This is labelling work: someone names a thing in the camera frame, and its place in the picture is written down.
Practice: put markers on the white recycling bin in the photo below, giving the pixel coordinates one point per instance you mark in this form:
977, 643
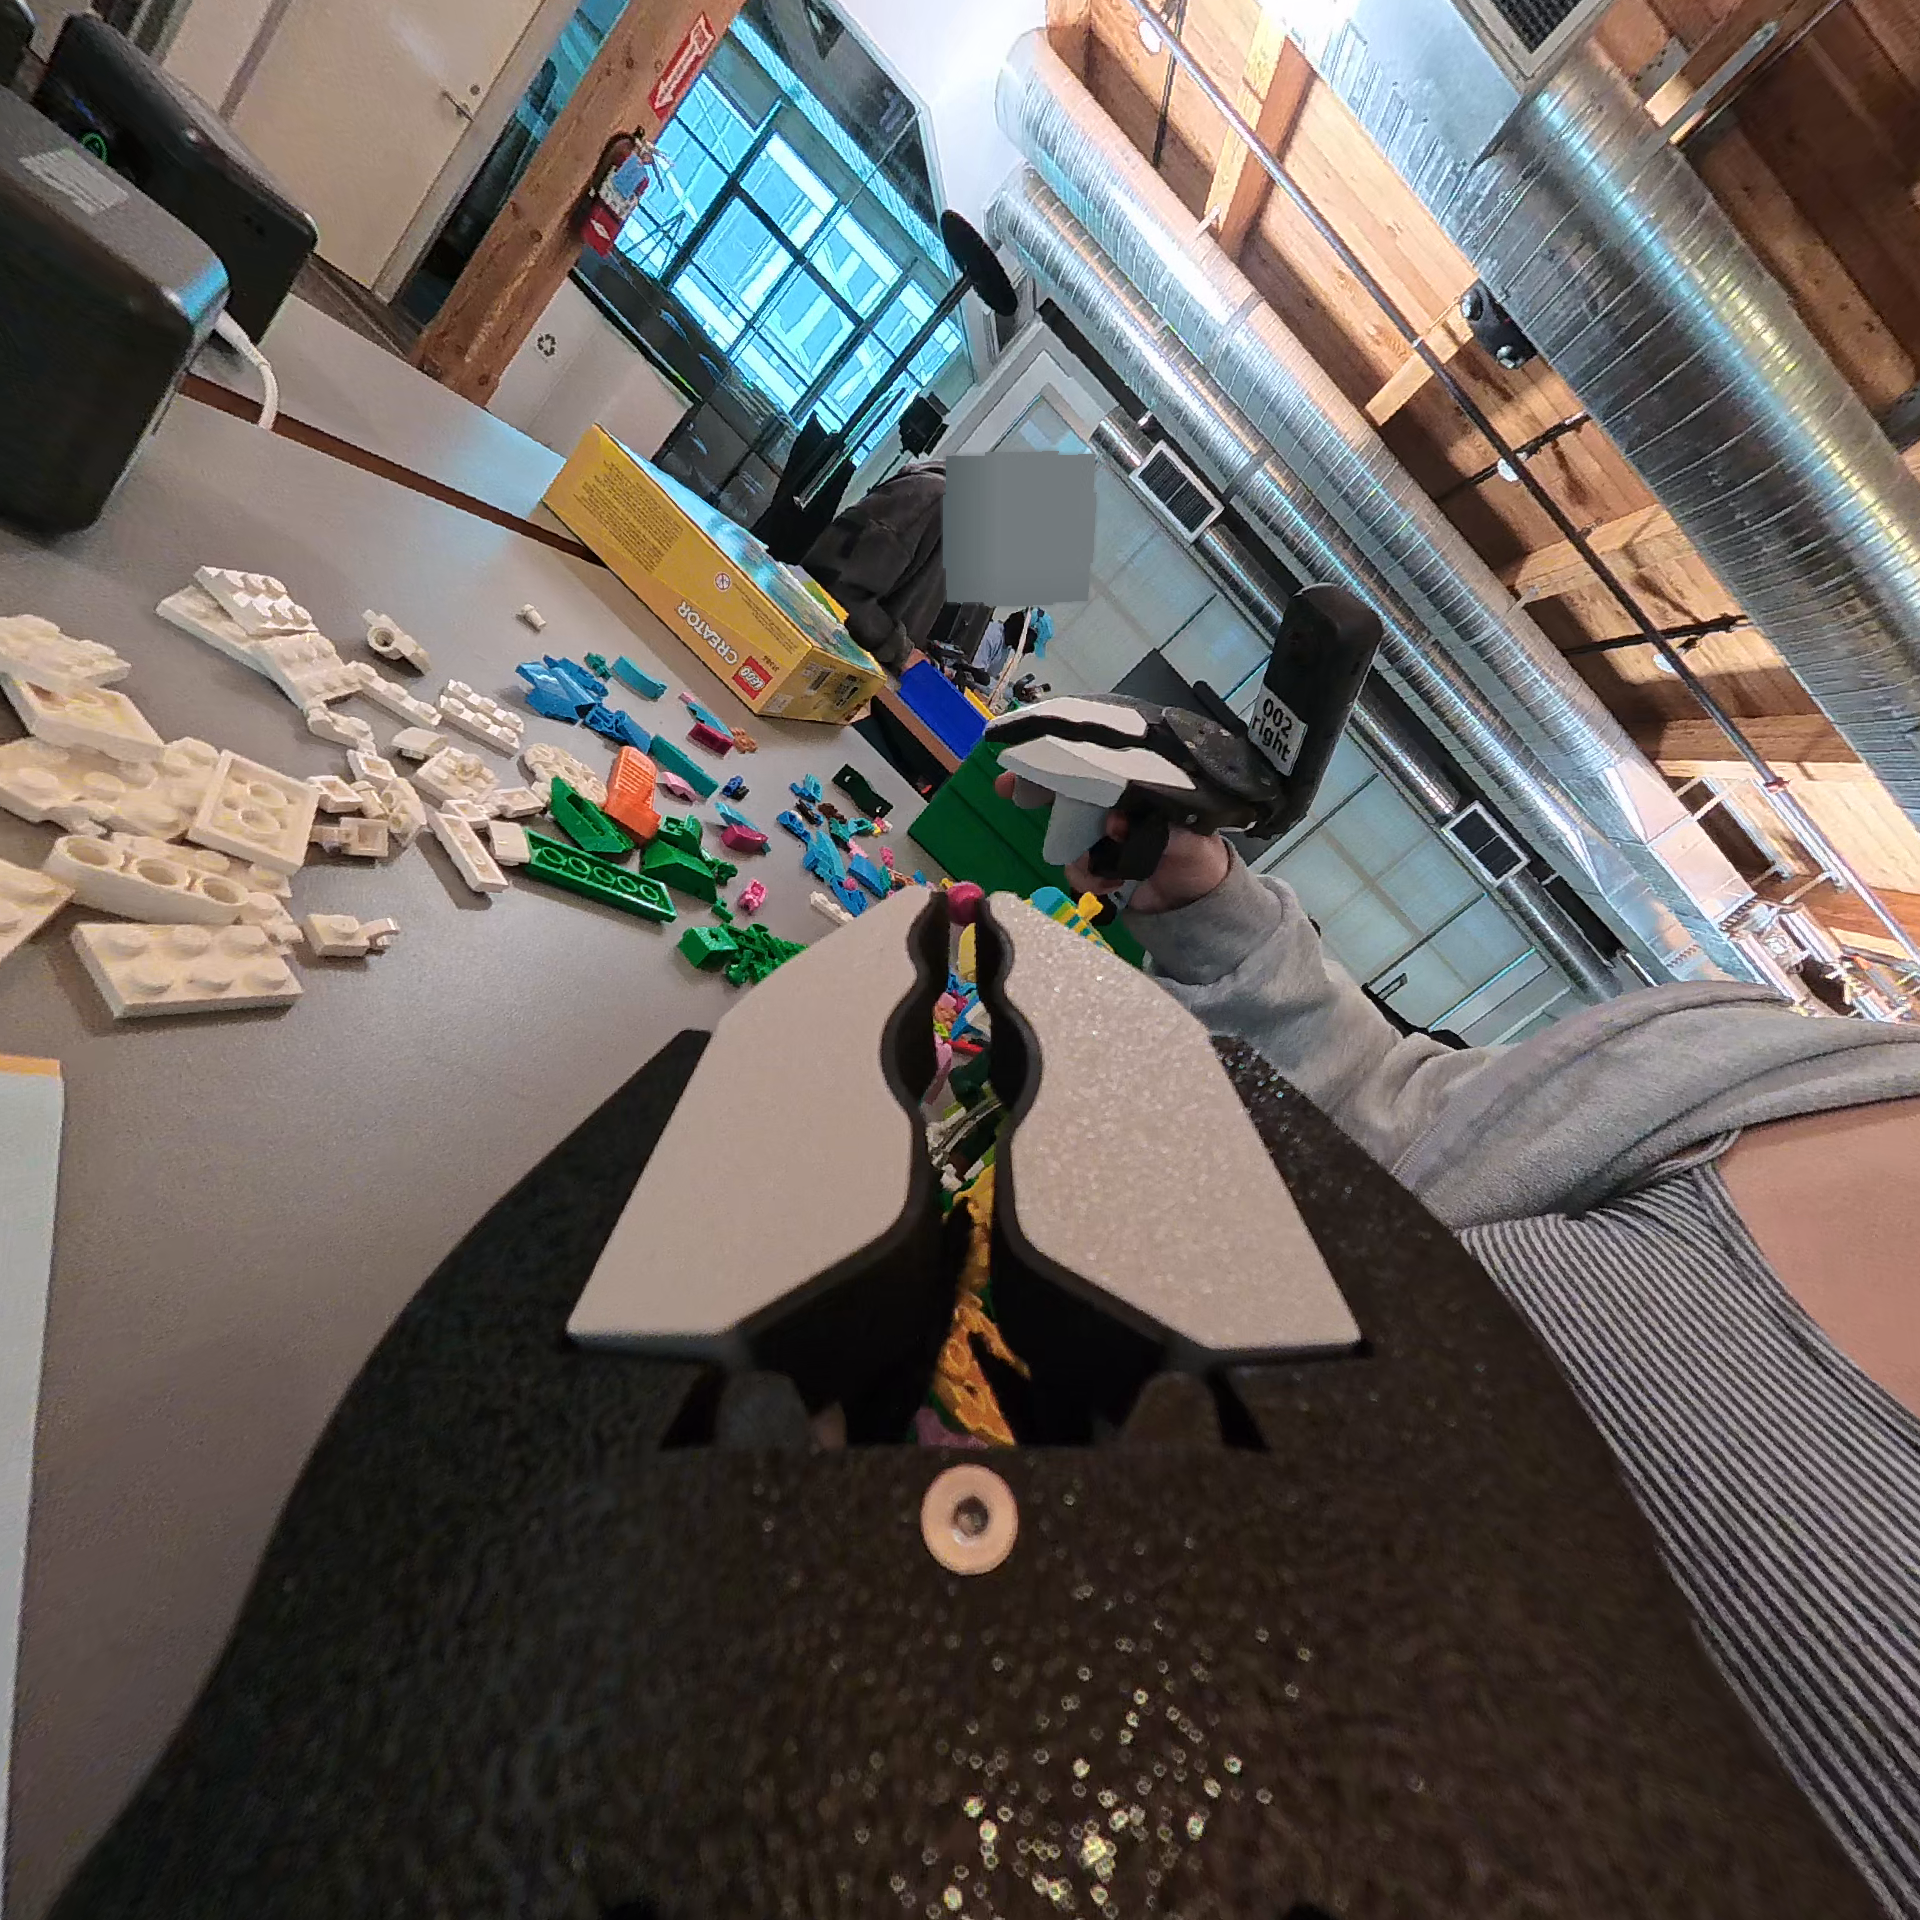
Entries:
578, 368

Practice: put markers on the person's right forearm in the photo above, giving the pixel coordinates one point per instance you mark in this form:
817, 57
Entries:
1289, 1003

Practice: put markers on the grey desk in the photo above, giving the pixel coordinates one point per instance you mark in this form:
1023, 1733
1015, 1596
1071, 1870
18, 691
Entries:
376, 388
376, 1171

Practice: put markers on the blue plastic bin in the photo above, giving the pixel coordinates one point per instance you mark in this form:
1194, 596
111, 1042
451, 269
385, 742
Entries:
938, 705

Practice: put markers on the wide silver air duct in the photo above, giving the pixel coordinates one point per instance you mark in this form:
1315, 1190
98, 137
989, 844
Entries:
1695, 345

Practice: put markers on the large framed window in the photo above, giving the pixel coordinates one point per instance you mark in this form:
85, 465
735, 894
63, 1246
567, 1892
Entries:
780, 254

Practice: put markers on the pile of white bricks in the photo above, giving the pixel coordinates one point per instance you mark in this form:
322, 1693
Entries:
180, 961

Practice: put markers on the metal ceiling pipe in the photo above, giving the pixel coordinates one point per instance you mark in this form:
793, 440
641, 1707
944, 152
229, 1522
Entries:
1476, 420

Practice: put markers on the group of green bricks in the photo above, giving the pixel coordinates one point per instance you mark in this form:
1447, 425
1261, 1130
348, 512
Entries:
599, 877

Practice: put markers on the person's striped shirt torso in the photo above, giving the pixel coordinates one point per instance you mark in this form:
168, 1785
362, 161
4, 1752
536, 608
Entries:
1723, 1349

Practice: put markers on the person's right hand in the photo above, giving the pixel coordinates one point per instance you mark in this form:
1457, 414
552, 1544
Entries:
1194, 868

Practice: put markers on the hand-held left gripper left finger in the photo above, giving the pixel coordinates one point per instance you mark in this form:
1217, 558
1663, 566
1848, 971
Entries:
749, 1171

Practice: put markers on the heap of mixed colourful bricks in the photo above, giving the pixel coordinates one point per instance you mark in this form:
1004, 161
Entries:
973, 1349

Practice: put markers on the dark flat brick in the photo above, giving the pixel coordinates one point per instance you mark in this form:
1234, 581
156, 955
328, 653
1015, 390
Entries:
859, 792

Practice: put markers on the scatter of blue bricks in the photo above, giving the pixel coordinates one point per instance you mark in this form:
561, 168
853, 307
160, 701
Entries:
563, 691

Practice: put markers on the scatter of pink bricks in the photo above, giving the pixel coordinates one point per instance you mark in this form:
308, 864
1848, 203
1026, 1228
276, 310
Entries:
709, 738

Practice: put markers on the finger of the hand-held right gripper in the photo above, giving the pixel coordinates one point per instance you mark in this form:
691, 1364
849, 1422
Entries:
1096, 769
1089, 715

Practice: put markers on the black box-shaped device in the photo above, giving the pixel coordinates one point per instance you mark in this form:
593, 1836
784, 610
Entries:
180, 164
82, 330

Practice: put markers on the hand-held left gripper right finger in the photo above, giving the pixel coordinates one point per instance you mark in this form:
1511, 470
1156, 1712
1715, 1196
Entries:
1155, 1171

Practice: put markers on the long silver air duct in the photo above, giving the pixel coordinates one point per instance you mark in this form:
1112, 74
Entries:
1289, 388
1080, 283

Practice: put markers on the black office chair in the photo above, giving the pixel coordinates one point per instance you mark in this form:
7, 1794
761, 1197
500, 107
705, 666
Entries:
803, 493

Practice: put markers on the red fire extinguisher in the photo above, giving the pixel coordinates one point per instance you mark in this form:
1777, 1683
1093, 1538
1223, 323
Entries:
616, 195

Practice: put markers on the black ceiling speaker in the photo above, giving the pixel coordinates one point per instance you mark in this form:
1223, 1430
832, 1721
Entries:
1497, 325

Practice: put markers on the orange ridged brick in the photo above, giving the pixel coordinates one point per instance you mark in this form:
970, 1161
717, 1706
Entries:
633, 792

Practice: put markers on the beige door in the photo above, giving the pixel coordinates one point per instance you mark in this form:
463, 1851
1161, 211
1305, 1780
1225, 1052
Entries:
376, 106

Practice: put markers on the black floor lamp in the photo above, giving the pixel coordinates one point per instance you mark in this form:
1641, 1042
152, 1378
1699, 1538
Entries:
978, 262

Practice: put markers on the wooden pillar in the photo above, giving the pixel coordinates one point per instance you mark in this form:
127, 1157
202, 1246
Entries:
523, 241

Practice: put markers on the red wall sign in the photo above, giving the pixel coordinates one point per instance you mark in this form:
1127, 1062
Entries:
681, 62

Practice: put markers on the white vent grille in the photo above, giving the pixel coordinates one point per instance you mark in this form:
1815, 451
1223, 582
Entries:
1483, 844
1176, 491

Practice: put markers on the yellow toy brick box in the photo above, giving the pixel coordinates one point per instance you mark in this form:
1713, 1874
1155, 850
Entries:
705, 585

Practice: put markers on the green plastic bin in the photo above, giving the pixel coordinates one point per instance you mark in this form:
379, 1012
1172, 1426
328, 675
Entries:
973, 826

